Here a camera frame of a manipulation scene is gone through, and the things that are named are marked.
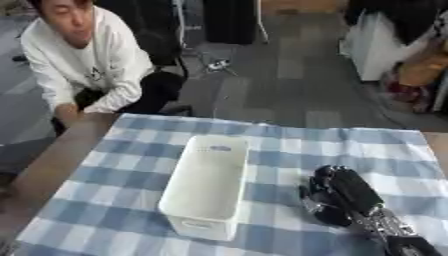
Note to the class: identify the person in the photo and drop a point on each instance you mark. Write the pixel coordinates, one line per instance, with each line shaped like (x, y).
(81, 63)

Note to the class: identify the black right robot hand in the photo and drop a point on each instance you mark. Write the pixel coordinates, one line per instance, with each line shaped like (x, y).
(349, 193)

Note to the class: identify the white plastic bin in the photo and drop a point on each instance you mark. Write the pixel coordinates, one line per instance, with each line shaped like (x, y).
(204, 186)

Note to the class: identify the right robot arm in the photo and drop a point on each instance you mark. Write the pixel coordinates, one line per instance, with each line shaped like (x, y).
(396, 230)

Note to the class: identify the black office chair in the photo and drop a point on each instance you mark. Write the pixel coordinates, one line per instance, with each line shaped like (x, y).
(160, 43)

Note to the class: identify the black cabinet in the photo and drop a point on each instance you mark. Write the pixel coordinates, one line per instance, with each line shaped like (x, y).
(228, 20)

